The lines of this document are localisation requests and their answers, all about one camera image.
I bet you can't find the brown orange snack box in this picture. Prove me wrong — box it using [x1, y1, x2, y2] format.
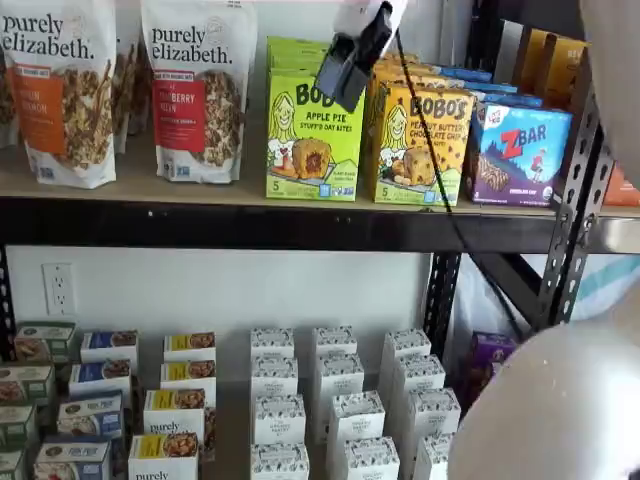
[542, 33, 595, 112]
[514, 28, 556, 96]

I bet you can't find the blue ZBar box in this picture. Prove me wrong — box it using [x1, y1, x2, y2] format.
[469, 91, 545, 110]
[466, 101, 574, 208]
[448, 78, 520, 97]
[433, 63, 495, 85]

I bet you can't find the green Bobo's apple pie box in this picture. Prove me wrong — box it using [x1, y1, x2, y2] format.
[264, 68, 366, 203]
[267, 51, 331, 77]
[266, 35, 330, 57]

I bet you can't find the yellow white granola box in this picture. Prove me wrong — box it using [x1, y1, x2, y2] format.
[128, 433, 200, 480]
[143, 388, 207, 437]
[163, 332, 218, 364]
[160, 359, 218, 401]

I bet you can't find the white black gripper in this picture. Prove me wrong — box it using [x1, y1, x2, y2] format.
[315, 0, 409, 114]

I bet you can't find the black metal shelf rack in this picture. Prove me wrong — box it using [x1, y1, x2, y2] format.
[0, 0, 619, 364]

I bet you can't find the green white snack box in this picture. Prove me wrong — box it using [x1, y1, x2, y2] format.
[13, 322, 77, 365]
[0, 364, 57, 407]
[0, 403, 40, 449]
[0, 448, 27, 480]

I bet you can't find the white wall outlet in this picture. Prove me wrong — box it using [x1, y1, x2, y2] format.
[41, 262, 78, 317]

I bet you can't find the white granola bag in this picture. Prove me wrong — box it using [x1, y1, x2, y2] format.
[112, 0, 151, 154]

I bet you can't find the red label granola bag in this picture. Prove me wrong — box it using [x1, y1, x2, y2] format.
[140, 0, 259, 185]

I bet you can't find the blue white snack box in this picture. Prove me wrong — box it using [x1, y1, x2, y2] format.
[33, 437, 112, 480]
[68, 359, 133, 401]
[80, 329, 140, 364]
[56, 392, 125, 441]

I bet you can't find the white plastic bag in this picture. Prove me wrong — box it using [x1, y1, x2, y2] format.
[452, 253, 640, 341]

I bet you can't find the purple snack box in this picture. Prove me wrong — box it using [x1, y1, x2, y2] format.
[469, 331, 519, 381]

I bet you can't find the orange label granola bag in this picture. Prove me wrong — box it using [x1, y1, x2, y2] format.
[0, 0, 119, 190]

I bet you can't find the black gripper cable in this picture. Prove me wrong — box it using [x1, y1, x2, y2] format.
[394, 29, 534, 334]

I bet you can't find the white floral print box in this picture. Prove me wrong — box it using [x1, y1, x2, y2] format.
[413, 432, 456, 480]
[383, 329, 433, 361]
[392, 354, 447, 396]
[342, 437, 401, 480]
[327, 391, 386, 444]
[249, 442, 310, 480]
[313, 326, 359, 359]
[251, 356, 300, 399]
[253, 394, 307, 446]
[250, 328, 296, 360]
[314, 353, 365, 401]
[404, 388, 462, 441]

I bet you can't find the yellow Bobo's peanut butter box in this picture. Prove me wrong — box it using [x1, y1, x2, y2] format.
[367, 62, 429, 94]
[372, 82, 476, 207]
[377, 51, 422, 69]

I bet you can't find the particle board shelf with snacks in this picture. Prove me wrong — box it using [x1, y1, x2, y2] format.
[0, 134, 569, 219]

